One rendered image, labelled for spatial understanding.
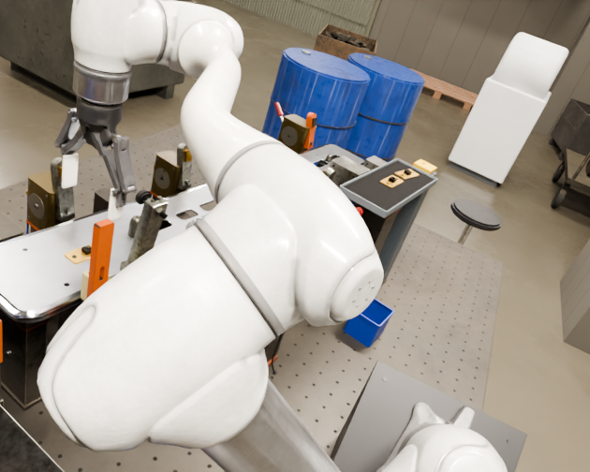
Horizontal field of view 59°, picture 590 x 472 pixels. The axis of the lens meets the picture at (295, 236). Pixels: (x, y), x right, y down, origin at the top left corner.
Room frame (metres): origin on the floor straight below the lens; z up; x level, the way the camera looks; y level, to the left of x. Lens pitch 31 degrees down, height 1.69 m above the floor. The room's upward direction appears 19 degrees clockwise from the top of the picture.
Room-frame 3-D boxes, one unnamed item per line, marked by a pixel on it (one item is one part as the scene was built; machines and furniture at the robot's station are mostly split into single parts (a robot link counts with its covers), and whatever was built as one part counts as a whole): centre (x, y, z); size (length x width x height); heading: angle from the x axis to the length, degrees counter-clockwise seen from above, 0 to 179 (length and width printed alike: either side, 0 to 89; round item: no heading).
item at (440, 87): (8.38, -1.41, 0.06); 1.27 x 0.88 x 0.12; 75
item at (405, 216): (1.56, -0.31, 0.92); 0.08 x 0.08 x 0.44; 65
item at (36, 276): (1.27, 0.20, 1.00); 1.38 x 0.22 x 0.02; 155
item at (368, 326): (1.26, -0.29, 0.74); 0.11 x 0.10 x 0.09; 155
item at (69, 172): (0.86, 0.45, 1.16); 0.03 x 0.01 x 0.07; 155
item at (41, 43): (4.19, 2.04, 0.42); 1.21 x 1.02 x 0.83; 165
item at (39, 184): (0.97, 0.57, 0.87); 0.12 x 0.07 x 0.35; 65
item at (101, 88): (0.83, 0.39, 1.36); 0.09 x 0.09 x 0.06
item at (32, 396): (0.70, 0.45, 0.84); 0.12 x 0.05 x 0.29; 65
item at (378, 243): (1.32, -0.20, 0.92); 0.10 x 0.08 x 0.45; 155
